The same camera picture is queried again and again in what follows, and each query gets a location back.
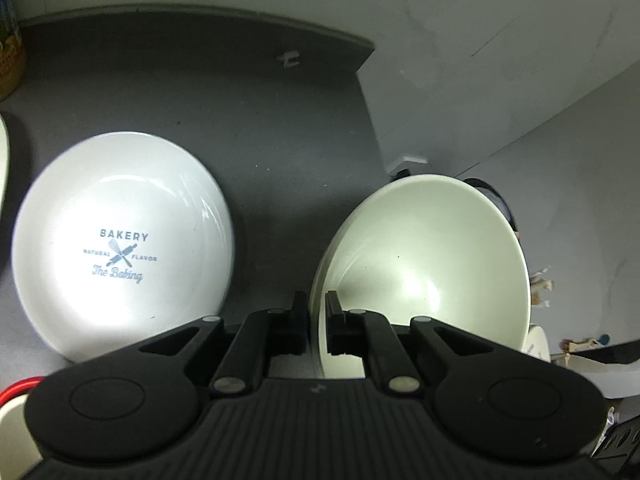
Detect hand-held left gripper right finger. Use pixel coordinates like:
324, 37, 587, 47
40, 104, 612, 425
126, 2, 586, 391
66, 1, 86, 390
325, 290, 502, 394

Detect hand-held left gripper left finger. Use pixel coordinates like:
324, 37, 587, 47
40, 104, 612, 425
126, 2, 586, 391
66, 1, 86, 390
134, 290, 309, 394

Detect cream bowl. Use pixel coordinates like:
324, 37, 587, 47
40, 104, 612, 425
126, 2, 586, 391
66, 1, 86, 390
309, 174, 532, 380

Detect red-rimmed bowl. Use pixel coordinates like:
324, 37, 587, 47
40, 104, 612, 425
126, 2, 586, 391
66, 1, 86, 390
0, 377, 46, 480

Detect beige bowl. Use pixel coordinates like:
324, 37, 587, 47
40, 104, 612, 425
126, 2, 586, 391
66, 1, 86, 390
0, 114, 11, 204

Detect white round container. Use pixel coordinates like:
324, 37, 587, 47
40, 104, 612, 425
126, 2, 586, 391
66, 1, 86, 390
522, 324, 551, 362

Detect small wooden pieces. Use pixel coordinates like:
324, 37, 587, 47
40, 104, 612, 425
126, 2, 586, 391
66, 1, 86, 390
529, 267, 557, 308

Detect white printed plate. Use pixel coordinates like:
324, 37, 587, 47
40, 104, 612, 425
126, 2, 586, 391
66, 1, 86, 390
11, 131, 236, 364

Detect black perforated panel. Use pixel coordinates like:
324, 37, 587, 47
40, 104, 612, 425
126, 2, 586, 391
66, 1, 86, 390
597, 417, 640, 477

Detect orange juice bottle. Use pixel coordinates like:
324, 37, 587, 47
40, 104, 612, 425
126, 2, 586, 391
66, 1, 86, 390
0, 0, 27, 102

